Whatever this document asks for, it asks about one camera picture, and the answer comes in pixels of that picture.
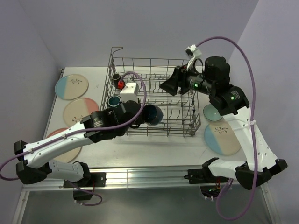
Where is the pink and cream plate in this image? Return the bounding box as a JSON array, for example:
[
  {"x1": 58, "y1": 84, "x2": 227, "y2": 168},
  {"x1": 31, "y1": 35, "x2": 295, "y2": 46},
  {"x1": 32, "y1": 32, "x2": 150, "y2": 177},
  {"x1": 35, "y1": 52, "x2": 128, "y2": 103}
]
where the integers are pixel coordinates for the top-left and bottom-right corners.
[{"x1": 63, "y1": 98, "x2": 99, "y2": 127}]

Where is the blue cream plate right side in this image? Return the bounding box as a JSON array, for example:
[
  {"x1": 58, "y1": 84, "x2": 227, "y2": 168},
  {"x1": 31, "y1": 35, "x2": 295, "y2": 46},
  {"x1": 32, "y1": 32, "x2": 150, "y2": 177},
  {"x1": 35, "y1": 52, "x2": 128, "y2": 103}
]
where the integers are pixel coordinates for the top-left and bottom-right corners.
[{"x1": 204, "y1": 121, "x2": 241, "y2": 156}]

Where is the pink cream plate near edge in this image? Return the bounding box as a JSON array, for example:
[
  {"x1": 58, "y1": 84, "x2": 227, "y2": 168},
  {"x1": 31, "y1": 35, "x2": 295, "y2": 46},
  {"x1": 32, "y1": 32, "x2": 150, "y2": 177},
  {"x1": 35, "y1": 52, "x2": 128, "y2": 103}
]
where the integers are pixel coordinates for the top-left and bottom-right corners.
[{"x1": 46, "y1": 128, "x2": 82, "y2": 163}]

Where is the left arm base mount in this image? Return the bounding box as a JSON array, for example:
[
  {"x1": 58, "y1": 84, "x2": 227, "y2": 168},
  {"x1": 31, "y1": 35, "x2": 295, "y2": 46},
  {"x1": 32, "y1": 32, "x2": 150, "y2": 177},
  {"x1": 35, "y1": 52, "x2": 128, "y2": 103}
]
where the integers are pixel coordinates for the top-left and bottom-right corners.
[{"x1": 63, "y1": 172, "x2": 107, "y2": 203}]

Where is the blue and cream plate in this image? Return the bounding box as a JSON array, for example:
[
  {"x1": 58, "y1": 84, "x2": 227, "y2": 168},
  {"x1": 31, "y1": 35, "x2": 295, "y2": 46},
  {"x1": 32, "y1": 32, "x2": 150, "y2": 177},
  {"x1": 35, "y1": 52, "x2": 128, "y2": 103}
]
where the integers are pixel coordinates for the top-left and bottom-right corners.
[{"x1": 55, "y1": 74, "x2": 89, "y2": 100}]

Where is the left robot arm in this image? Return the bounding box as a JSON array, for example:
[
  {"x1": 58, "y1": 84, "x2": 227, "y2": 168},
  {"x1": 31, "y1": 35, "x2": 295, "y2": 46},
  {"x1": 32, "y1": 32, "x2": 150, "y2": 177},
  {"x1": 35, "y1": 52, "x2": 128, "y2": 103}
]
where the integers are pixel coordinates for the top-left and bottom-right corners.
[{"x1": 14, "y1": 101, "x2": 144, "y2": 186}]

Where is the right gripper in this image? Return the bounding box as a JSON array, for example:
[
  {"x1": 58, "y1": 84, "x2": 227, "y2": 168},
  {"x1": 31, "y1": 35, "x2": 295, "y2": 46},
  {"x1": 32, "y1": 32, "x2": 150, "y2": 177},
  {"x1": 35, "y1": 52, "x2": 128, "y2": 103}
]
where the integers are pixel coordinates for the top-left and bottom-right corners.
[{"x1": 159, "y1": 61, "x2": 215, "y2": 96}]

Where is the aluminium rail frame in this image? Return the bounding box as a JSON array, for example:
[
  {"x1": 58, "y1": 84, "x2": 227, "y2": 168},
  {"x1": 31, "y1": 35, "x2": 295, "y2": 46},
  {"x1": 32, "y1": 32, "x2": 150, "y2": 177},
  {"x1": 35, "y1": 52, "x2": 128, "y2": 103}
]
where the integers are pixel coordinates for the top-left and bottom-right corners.
[{"x1": 12, "y1": 66, "x2": 276, "y2": 224}]

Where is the grey wire dish rack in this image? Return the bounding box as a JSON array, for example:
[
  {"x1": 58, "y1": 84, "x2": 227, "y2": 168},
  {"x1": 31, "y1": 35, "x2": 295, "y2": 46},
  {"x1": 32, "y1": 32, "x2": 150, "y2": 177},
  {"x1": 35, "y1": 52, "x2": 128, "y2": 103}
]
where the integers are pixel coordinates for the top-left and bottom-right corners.
[{"x1": 100, "y1": 47, "x2": 201, "y2": 137}]

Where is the dark green mug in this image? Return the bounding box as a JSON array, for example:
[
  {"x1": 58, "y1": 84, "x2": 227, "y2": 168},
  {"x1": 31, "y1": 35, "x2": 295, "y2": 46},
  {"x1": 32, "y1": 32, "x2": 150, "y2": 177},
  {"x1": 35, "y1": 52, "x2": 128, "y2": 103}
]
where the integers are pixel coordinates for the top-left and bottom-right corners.
[{"x1": 107, "y1": 95, "x2": 122, "y2": 108}]

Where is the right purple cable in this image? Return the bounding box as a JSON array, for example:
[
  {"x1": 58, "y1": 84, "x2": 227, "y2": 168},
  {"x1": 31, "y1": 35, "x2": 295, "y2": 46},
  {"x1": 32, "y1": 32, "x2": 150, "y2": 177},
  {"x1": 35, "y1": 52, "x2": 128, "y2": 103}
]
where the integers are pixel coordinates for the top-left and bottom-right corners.
[{"x1": 195, "y1": 36, "x2": 258, "y2": 220}]

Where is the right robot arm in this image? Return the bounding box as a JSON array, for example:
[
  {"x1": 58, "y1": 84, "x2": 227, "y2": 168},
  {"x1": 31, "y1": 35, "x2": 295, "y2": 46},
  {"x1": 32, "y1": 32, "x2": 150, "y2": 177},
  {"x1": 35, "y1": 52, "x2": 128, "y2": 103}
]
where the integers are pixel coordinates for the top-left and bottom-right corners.
[{"x1": 159, "y1": 56, "x2": 287, "y2": 190}]

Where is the dark blue mug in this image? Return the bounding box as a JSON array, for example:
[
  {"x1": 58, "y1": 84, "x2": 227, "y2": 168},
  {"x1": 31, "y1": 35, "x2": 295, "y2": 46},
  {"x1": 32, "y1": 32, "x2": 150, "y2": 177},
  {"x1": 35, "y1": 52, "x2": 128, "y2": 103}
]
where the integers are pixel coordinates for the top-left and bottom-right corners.
[{"x1": 142, "y1": 104, "x2": 163, "y2": 126}]

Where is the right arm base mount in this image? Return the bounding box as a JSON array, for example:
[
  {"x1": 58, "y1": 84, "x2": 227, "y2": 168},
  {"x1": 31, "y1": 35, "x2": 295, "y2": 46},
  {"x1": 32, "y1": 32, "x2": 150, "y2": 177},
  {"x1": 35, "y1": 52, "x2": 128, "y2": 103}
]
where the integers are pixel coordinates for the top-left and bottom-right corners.
[{"x1": 184, "y1": 168, "x2": 228, "y2": 201}]

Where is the light green bowl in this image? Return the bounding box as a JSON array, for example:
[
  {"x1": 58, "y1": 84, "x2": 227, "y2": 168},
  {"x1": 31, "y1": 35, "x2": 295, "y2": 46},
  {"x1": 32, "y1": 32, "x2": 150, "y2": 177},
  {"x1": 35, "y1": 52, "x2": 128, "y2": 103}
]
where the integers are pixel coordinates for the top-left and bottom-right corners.
[{"x1": 203, "y1": 104, "x2": 222, "y2": 122}]

